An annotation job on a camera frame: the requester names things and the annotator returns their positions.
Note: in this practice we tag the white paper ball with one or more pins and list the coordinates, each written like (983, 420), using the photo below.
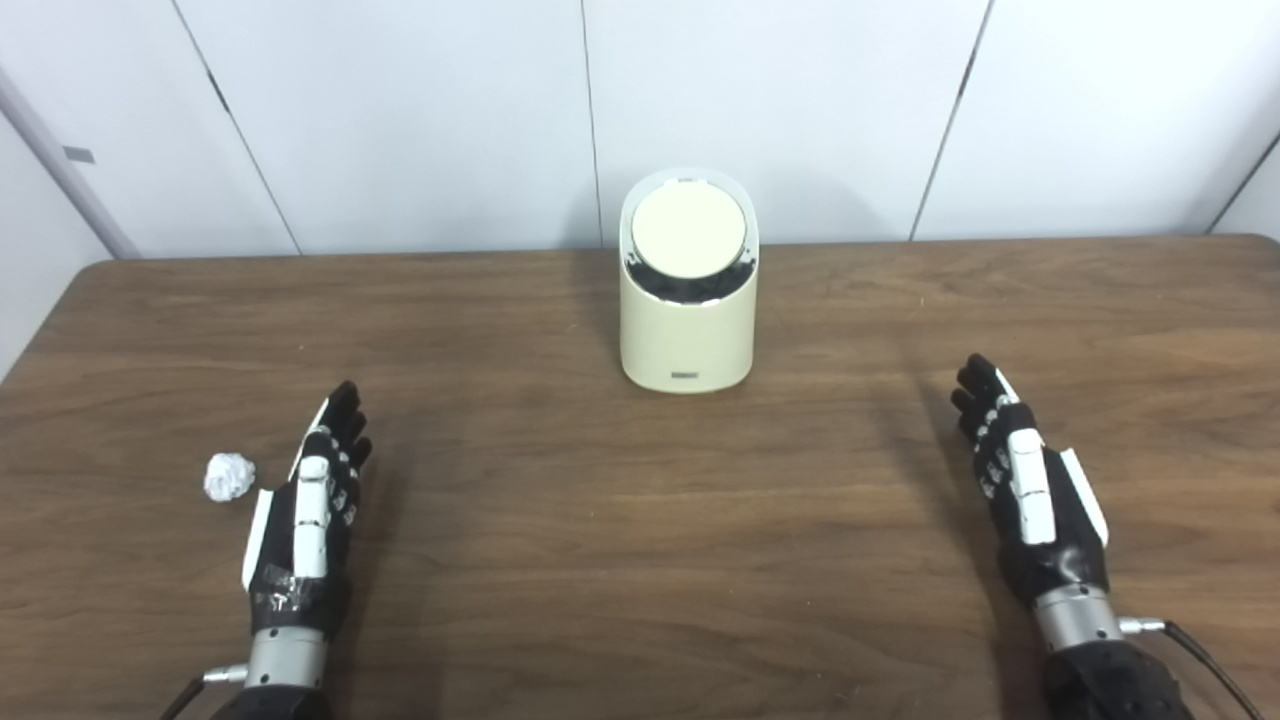
(229, 477)

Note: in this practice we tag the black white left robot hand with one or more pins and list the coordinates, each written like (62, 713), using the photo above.
(312, 520)

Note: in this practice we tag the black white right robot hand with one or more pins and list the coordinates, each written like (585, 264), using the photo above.
(1030, 490)

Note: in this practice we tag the cream round bin lid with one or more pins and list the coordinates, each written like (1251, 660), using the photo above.
(688, 230)

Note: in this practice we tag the gray wall trim post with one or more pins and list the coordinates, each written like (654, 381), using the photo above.
(65, 165)

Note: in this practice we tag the small gray wall tag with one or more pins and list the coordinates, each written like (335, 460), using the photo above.
(79, 155)

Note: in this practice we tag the cream-colored round bin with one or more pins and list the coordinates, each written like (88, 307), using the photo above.
(686, 335)

